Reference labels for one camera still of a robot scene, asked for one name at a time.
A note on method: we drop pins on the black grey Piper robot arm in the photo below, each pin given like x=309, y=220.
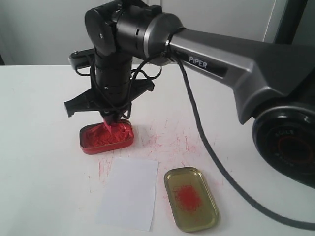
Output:
x=272, y=83

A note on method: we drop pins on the white paper sheet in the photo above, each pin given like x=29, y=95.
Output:
x=129, y=195

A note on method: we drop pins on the red plastic stamp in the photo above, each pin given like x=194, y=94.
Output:
x=109, y=125

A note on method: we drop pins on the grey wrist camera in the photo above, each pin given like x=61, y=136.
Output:
x=81, y=59

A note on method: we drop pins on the red ink pad tin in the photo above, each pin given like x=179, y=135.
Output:
x=97, y=138

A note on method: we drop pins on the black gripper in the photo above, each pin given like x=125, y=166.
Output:
x=91, y=101

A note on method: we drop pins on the gold metal tin lid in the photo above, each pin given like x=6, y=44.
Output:
x=192, y=204

